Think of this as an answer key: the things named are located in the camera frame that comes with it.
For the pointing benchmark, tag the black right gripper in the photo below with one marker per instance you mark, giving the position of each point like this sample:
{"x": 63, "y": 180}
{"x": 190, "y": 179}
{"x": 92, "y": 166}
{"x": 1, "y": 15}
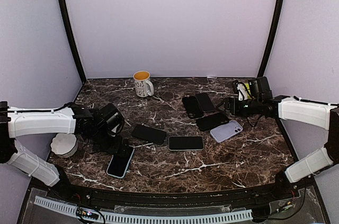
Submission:
{"x": 228, "y": 101}

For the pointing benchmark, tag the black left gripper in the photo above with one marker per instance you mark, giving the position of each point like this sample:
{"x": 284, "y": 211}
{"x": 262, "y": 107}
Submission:
{"x": 114, "y": 149}

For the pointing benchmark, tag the purple phone with dark screen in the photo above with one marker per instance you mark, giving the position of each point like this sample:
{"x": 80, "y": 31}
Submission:
{"x": 205, "y": 102}

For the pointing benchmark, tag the black phone from ring case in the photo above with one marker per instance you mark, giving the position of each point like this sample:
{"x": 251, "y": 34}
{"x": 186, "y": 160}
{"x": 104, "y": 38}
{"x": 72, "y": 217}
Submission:
{"x": 211, "y": 121}

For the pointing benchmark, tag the silver phone with dark screen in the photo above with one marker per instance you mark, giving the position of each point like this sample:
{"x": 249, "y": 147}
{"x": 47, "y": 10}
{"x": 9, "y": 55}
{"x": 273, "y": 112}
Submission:
{"x": 185, "y": 143}

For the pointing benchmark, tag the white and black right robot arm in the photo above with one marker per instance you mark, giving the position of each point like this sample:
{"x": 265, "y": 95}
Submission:
{"x": 256, "y": 98}

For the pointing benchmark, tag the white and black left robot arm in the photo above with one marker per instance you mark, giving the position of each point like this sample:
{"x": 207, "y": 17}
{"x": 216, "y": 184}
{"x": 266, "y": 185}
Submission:
{"x": 100, "y": 126}

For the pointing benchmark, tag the green bowl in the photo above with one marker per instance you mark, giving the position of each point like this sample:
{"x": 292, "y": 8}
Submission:
{"x": 247, "y": 87}

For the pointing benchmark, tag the white fluted bowl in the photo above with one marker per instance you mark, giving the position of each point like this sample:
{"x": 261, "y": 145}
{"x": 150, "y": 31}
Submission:
{"x": 64, "y": 145}

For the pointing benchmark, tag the white patterned mug yellow inside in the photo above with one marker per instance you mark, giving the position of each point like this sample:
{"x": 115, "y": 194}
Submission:
{"x": 143, "y": 86}

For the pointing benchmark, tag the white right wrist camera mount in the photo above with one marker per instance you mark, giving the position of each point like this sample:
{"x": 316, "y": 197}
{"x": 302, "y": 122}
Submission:
{"x": 241, "y": 90}

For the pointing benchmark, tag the black front rail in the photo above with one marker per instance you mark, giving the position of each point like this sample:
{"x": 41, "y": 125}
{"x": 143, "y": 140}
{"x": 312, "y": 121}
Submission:
{"x": 257, "y": 197}

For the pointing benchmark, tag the white slotted cable duct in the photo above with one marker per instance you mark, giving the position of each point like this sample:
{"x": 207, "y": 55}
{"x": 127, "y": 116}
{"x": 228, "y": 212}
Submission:
{"x": 92, "y": 216}

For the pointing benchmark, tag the black frame post right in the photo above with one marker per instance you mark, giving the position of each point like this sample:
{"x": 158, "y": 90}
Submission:
{"x": 271, "y": 37}

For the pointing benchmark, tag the black frame post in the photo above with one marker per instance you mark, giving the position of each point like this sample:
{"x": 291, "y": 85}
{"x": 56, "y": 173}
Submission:
{"x": 271, "y": 37}
{"x": 71, "y": 40}

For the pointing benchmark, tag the black frame post left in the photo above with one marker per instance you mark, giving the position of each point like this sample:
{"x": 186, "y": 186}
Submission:
{"x": 71, "y": 40}

